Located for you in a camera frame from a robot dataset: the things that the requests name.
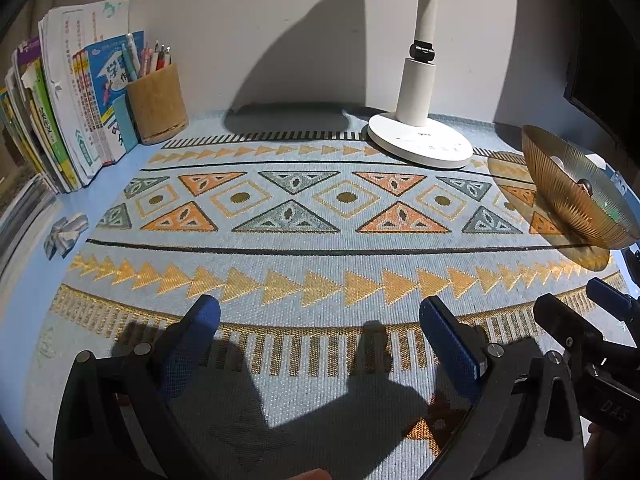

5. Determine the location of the light blue eraser block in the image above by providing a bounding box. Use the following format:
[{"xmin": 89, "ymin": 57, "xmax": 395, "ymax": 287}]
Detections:
[{"xmin": 111, "ymin": 94, "xmax": 140, "ymax": 153}]

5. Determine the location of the person's right hand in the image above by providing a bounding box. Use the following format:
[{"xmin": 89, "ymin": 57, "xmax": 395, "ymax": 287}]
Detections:
[{"xmin": 586, "ymin": 422, "xmax": 621, "ymax": 480}]

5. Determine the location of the patterned woven mat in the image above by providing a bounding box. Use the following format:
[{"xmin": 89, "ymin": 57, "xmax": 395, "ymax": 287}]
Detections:
[{"xmin": 22, "ymin": 120, "xmax": 628, "ymax": 480}]

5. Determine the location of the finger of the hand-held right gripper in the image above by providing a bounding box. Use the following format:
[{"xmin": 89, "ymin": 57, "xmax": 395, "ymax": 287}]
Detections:
[
  {"xmin": 586, "ymin": 277, "xmax": 640, "ymax": 343},
  {"xmin": 532, "ymin": 294, "xmax": 609, "ymax": 366}
]

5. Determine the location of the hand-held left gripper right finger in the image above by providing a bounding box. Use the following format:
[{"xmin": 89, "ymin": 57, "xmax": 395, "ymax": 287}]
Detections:
[{"xmin": 419, "ymin": 296, "xmax": 586, "ymax": 480}]

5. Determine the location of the white desk lamp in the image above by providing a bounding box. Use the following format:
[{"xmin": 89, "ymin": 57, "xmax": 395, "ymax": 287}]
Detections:
[{"xmin": 367, "ymin": 0, "xmax": 474, "ymax": 169}]

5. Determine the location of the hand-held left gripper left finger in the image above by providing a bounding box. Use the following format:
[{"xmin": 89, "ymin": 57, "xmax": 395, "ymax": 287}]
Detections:
[{"xmin": 52, "ymin": 294, "xmax": 222, "ymax": 480}]

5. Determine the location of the stack of magazines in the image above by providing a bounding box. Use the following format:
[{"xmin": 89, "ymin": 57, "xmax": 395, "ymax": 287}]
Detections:
[{"xmin": 0, "ymin": 175, "xmax": 58, "ymax": 271}]

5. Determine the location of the amber ribbed glass bowl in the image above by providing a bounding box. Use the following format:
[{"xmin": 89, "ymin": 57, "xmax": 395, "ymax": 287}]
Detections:
[{"xmin": 521, "ymin": 125, "xmax": 640, "ymax": 251}]

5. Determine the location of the bunch of pens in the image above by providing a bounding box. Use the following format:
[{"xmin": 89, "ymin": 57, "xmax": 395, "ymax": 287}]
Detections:
[{"xmin": 121, "ymin": 33, "xmax": 173, "ymax": 83}]

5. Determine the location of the wooden pen cup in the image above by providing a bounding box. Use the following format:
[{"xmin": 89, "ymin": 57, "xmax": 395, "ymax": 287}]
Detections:
[{"xmin": 126, "ymin": 64, "xmax": 190, "ymax": 146}]

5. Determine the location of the row of upright books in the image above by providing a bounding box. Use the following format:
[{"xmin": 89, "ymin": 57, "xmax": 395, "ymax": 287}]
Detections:
[{"xmin": 0, "ymin": 0, "xmax": 146, "ymax": 193}]

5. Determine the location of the black monitor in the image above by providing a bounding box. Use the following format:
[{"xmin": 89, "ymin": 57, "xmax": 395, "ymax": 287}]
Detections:
[{"xmin": 560, "ymin": 0, "xmax": 640, "ymax": 136}]

